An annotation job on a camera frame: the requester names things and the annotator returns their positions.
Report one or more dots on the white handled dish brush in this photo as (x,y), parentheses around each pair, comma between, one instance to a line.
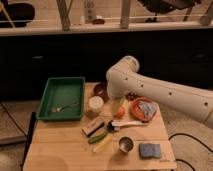
(117,125)

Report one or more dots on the black office chair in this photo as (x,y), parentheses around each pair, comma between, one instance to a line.
(167,6)

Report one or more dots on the green toy cucumber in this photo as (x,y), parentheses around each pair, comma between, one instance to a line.
(98,138)

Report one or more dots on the dark chair at left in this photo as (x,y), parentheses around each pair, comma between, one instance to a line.
(20,13)

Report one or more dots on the green toy pear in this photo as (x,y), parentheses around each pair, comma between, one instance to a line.
(117,103)

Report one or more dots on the orange toy tomato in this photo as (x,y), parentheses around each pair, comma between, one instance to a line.
(120,112)

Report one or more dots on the metal fork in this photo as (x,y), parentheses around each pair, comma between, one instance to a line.
(60,108)

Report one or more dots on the blue sponge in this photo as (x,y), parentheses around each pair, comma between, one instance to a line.
(149,150)

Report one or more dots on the green plastic tray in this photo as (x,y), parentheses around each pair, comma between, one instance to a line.
(61,91)

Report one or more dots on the small metal cup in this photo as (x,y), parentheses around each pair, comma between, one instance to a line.
(126,144)

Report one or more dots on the dark red bowl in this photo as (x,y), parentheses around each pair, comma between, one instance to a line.
(100,89)

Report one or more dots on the crumpled grey cloth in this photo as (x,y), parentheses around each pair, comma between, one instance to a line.
(148,109)

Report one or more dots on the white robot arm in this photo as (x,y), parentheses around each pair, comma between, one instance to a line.
(195,102)

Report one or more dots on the red toy grapes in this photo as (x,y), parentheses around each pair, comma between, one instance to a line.
(131,96)

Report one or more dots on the orange plate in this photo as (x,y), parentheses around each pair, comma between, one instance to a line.
(136,112)

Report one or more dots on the white lidded cup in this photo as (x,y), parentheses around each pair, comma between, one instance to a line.
(95,104)

